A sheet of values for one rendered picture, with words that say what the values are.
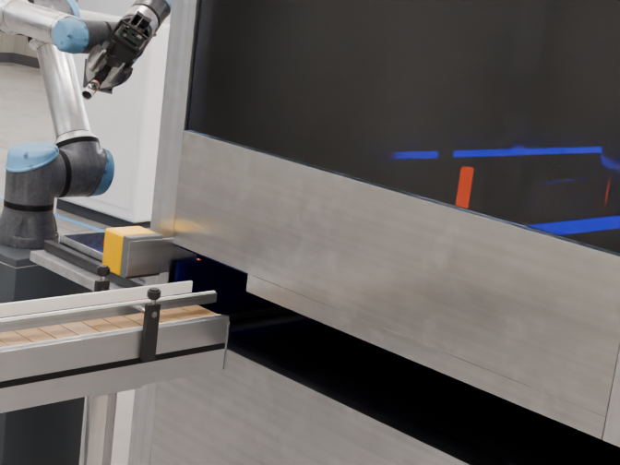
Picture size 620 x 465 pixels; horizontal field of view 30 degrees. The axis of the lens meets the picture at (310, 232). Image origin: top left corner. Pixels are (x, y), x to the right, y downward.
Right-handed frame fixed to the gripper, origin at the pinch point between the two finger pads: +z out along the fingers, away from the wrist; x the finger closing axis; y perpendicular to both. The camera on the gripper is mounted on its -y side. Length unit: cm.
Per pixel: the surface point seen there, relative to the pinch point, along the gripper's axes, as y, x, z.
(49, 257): -20.9, 12.0, 27.4
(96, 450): 4, 34, 78
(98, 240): -21.8, 18.4, 15.1
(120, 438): -143, 64, -36
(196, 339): 19, 37, 61
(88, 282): -11.5, 20.4, 35.8
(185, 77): 37.0, 13.1, 29.7
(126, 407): -157, 64, -58
